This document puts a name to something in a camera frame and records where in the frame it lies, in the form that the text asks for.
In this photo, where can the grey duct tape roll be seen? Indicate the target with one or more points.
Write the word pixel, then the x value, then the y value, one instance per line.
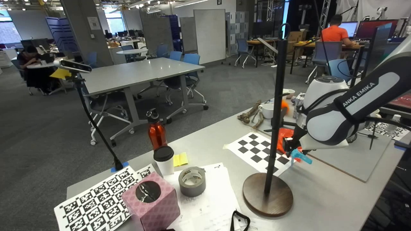
pixel 192 183

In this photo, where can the black stand with brown base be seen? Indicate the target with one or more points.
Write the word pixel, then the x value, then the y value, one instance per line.
pixel 268 194

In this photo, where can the grey table mat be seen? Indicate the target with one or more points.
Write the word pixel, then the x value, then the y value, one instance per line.
pixel 351 158

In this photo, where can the thick knobby wooden stick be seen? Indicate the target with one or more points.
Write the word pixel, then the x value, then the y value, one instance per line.
pixel 248 115

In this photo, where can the pink tissue box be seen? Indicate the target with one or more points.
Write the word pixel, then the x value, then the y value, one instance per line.
pixel 152 209

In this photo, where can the plain white cup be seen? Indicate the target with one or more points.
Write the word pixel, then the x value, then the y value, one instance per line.
pixel 266 110

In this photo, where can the white paper sheets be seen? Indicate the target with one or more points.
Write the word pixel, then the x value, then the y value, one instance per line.
pixel 210 200

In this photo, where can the large grey table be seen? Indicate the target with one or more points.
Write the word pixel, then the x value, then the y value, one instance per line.
pixel 137 72

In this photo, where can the red flat case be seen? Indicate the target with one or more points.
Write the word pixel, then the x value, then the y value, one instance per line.
pixel 400 103

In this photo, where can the marker tag printed sheet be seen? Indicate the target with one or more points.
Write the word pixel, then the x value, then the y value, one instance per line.
pixel 94 205
pixel 383 129

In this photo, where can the long brown wooden stick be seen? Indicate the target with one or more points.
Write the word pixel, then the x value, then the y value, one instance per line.
pixel 259 121

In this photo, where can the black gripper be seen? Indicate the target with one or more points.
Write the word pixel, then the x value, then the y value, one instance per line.
pixel 293 137

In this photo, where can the blue plastic clamp peg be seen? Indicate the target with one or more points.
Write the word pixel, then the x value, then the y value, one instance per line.
pixel 304 156

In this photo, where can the white cup with black lid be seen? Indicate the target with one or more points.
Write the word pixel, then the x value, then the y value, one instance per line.
pixel 165 160

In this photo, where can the black camera on thin stand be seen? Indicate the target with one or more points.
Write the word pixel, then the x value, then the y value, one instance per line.
pixel 78 65

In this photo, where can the white whiteboard panel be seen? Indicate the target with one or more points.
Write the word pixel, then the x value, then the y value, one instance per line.
pixel 210 36

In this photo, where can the orange ball toy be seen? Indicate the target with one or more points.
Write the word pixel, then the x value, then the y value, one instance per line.
pixel 286 106

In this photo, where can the yellow bag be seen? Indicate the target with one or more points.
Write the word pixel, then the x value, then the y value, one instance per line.
pixel 60 73

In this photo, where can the seated person in dark clothes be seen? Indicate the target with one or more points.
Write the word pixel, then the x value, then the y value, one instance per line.
pixel 36 59

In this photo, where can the black white checkerboard sheet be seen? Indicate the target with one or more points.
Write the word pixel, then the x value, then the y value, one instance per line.
pixel 252 147

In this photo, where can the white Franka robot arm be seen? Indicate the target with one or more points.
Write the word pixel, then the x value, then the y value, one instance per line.
pixel 355 106

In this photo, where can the yellow sticky note pad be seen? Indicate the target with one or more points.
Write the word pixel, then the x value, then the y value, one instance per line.
pixel 180 159

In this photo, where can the person in orange shirt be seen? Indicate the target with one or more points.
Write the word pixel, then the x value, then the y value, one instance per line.
pixel 334 33

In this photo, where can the red water bottle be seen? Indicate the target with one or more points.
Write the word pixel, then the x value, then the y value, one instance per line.
pixel 157 135

